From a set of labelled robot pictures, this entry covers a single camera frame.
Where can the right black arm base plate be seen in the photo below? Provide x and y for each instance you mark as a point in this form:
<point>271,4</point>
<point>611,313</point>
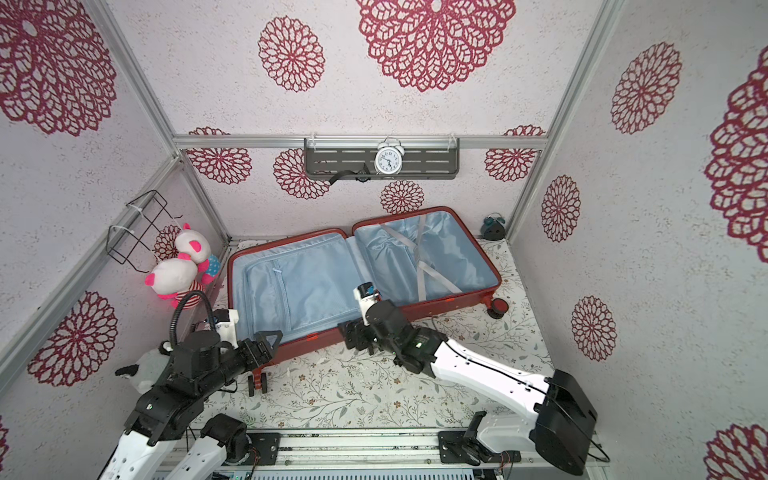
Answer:
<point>460,447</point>

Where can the grey husky plush toy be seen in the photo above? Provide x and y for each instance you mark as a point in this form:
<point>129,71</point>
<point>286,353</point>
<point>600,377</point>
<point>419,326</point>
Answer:
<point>148,369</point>

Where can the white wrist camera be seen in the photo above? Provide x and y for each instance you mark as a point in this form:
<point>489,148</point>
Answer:
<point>225,322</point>
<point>367,296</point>

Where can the red hard-shell suitcase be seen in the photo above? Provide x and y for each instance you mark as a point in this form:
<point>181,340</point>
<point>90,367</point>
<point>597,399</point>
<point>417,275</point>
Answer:
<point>426,262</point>

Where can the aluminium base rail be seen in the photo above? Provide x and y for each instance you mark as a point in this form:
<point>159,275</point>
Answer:
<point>362,454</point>

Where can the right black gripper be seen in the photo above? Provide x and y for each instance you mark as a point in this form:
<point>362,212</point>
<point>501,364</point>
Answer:
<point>361,334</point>

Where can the floral patterned table mat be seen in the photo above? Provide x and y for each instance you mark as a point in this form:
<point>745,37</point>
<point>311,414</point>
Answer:
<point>338,388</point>

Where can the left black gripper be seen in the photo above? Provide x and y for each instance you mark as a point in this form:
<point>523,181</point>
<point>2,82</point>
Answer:
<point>255,359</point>

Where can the lower white pink plush toy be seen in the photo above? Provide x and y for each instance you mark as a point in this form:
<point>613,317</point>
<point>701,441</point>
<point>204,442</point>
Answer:
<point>173,278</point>

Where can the black wire wall basket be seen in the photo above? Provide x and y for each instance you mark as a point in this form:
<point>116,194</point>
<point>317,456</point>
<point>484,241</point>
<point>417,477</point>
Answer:
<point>149,236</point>

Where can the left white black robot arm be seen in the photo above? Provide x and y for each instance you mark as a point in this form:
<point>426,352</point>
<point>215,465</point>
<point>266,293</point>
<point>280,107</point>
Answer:
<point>157,423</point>

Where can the grey metal wall shelf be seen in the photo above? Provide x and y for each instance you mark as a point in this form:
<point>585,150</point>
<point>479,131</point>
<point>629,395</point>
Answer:
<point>334,161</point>

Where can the small teal black device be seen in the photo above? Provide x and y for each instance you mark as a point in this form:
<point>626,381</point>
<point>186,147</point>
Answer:
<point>493,227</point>

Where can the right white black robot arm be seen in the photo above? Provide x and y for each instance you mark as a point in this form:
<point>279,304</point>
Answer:
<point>549,414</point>

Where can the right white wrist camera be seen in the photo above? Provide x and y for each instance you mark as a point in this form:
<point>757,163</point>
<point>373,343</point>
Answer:
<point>367,296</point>

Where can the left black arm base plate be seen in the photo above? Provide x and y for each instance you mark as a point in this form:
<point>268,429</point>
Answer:
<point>262,449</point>

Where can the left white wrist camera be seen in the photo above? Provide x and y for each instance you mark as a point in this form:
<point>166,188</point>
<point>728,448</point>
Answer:
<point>225,322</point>

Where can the white pink plush toy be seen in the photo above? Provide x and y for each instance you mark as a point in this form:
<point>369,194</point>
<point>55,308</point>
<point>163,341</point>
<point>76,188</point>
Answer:
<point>196,247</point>
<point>173,278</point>

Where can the upper white pink plush toy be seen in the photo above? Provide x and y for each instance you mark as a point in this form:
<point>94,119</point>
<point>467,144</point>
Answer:
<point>196,247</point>

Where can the white alarm clock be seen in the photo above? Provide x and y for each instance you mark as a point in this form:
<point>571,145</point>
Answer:
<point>389,158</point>

